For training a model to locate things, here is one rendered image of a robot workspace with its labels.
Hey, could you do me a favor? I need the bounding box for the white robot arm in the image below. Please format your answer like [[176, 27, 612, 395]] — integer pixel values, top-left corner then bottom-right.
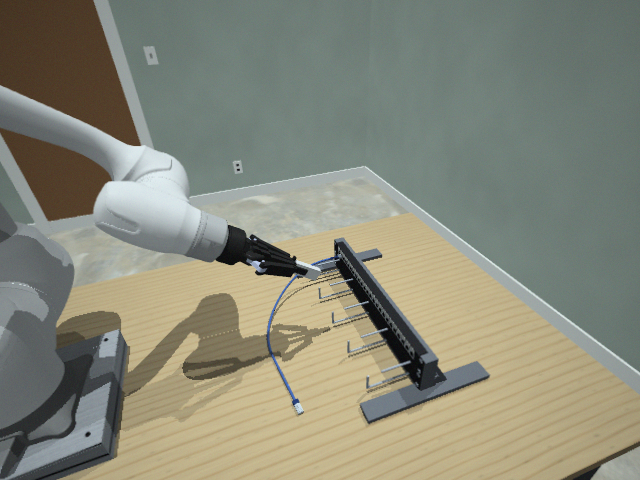
[[0, 85, 229, 472]]

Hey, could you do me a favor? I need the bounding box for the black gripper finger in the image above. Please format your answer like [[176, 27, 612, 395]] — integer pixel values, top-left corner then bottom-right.
[[249, 234, 320, 269], [246, 246, 321, 281]]

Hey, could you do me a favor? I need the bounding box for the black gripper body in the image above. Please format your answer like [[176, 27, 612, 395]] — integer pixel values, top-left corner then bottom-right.
[[216, 225, 266, 266]]

